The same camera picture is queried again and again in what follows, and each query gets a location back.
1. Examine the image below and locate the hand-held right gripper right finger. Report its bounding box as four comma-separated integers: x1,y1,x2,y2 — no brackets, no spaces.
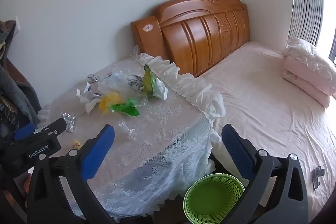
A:
221,124,309,224

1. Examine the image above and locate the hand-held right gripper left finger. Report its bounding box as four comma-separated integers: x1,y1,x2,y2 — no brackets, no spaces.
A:
26,124,124,224

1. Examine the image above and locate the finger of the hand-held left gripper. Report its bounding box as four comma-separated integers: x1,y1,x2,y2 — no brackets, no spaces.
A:
34,118,68,136
14,123,36,141

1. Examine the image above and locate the green plastic basket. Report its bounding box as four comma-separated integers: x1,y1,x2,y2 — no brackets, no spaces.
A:
183,174,245,224

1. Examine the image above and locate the yellow green juice pouch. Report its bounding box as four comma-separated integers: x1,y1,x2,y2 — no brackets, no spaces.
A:
142,64,158,97

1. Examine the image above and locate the dark patterned cloth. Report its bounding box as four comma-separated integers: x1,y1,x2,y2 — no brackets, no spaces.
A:
0,97,22,136

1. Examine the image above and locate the clear plastic bottle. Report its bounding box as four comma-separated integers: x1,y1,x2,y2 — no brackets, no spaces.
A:
117,121,137,141

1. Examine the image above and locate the grey garment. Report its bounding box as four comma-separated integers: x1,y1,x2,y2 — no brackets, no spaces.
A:
0,63,42,125

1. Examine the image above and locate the crumpled white paper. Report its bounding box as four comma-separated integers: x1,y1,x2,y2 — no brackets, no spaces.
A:
76,82,104,114

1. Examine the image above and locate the bed with pink sheet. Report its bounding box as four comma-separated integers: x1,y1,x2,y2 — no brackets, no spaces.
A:
198,40,336,222

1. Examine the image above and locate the green plastic wrapper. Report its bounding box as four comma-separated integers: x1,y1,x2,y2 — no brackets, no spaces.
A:
110,98,141,117

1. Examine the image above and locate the yellow plastic wrapper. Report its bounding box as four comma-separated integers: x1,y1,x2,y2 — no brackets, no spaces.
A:
99,92,123,112

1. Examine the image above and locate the clear plastic bag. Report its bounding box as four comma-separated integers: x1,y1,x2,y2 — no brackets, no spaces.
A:
98,71,147,99

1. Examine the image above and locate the small dark grey object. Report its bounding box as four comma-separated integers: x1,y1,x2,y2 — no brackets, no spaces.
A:
312,166,325,190

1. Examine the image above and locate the green white plastic bag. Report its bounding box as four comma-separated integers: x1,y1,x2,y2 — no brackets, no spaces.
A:
152,79,169,101

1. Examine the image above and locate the dark hanging garment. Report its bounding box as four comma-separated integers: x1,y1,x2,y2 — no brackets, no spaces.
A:
0,20,18,67

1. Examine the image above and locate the folded pink quilt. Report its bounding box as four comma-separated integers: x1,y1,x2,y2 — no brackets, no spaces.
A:
282,55,336,108

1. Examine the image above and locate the carved wooden headboard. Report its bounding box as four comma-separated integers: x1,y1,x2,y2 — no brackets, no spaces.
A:
131,0,250,78

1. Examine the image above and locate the bright window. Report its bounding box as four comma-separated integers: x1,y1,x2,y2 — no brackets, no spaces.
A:
319,0,336,64

